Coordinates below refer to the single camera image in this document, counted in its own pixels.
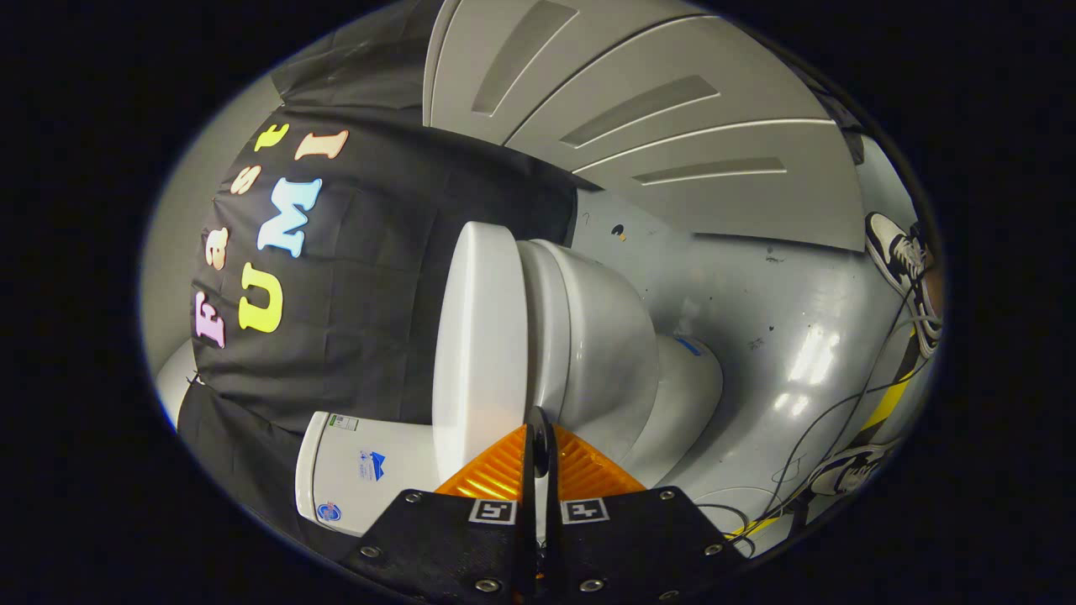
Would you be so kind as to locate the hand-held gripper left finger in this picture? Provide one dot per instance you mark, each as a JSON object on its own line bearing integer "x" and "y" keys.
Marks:
{"x": 454, "y": 546}

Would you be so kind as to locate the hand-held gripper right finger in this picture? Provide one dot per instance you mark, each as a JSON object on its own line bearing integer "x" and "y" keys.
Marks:
{"x": 630, "y": 546}

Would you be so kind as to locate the person's black and white shoe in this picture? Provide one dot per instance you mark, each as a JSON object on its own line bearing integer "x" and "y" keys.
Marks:
{"x": 849, "y": 470}
{"x": 899, "y": 260}

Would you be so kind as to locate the yellow floor tape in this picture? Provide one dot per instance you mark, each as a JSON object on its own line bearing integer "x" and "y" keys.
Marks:
{"x": 887, "y": 407}

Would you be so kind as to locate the black backdrop cloth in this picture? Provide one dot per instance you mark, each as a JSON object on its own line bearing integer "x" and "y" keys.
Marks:
{"x": 378, "y": 252}

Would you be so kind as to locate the white cabinet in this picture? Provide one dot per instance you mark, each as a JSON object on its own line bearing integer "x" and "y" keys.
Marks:
{"x": 672, "y": 168}

